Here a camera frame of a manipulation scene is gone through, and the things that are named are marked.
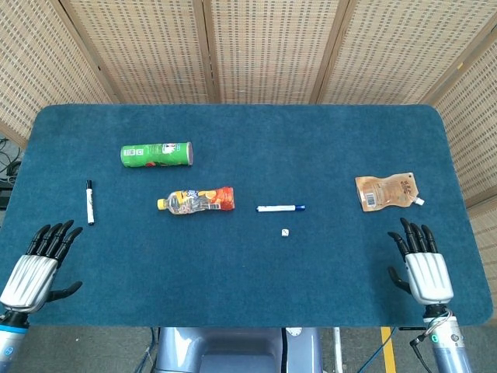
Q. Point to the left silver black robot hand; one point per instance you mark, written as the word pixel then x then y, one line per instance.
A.
pixel 29 276

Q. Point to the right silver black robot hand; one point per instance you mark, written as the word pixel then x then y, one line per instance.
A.
pixel 429 276

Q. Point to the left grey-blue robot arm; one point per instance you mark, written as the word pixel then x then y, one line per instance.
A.
pixel 11 342

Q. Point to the brown spouted pouch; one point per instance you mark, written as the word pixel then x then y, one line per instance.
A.
pixel 384 192

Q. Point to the black whiteboard marker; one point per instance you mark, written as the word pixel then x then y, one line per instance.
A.
pixel 90 202

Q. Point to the white table leg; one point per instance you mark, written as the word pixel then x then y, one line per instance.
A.
pixel 338 349

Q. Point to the blue whiteboard marker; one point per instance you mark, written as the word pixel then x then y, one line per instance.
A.
pixel 279 208

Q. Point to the blue felt tablecloth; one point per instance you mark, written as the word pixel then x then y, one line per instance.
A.
pixel 194 272

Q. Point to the green chips can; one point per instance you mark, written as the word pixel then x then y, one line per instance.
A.
pixel 155 154

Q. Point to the clear drink bottle yellow cap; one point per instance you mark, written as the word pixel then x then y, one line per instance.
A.
pixel 198 200

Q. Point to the grey-blue robot torso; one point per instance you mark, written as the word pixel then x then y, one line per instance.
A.
pixel 233 349

